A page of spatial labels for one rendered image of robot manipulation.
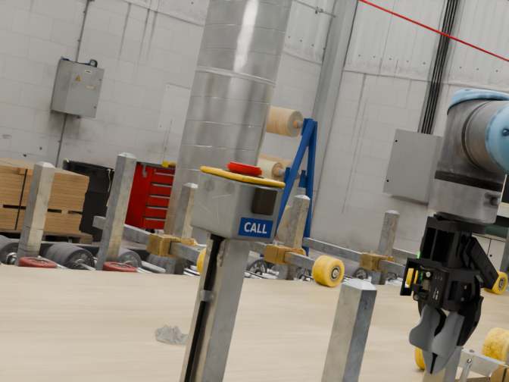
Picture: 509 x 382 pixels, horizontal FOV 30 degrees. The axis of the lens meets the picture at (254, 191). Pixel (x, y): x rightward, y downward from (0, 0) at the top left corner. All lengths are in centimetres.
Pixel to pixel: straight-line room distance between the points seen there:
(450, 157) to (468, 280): 16
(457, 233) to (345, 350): 21
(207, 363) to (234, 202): 18
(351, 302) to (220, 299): 26
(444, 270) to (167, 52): 944
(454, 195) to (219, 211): 35
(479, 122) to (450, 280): 21
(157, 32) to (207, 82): 505
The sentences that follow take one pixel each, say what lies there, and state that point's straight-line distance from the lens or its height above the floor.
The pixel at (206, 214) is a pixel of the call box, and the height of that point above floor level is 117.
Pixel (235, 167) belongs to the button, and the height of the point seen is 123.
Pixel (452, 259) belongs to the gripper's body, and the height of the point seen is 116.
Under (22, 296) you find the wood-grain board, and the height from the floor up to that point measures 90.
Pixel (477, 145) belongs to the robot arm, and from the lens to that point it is 118.
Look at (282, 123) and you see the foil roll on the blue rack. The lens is 865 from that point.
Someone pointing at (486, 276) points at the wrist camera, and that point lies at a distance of 135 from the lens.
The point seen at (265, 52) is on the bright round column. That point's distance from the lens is 546.
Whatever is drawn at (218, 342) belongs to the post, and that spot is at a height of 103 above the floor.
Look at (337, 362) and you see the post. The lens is 128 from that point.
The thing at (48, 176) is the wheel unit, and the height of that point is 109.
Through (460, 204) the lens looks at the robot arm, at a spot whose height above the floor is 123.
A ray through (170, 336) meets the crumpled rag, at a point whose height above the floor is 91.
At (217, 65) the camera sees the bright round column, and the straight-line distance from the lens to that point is 544.
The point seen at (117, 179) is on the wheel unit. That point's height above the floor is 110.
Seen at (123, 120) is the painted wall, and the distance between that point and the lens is 1028.
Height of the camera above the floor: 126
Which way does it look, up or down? 3 degrees down
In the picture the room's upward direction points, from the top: 12 degrees clockwise
